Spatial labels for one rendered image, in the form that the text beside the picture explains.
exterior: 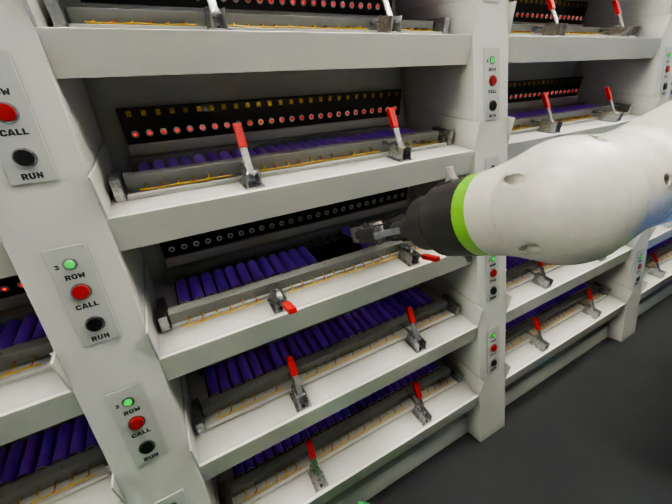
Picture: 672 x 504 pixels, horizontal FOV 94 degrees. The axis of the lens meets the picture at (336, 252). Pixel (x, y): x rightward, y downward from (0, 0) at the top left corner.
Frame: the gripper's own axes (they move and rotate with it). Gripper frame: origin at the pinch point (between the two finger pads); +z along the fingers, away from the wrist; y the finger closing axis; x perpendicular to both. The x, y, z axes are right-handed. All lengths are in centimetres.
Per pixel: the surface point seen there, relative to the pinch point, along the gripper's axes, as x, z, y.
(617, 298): 45, 8, -93
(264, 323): 9.0, -3.0, 22.9
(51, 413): 11, -2, 50
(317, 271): 4.3, 0.8, 11.1
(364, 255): 4.1, 0.7, 1.3
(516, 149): -8.7, -6.6, -36.0
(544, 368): 56, 12, -56
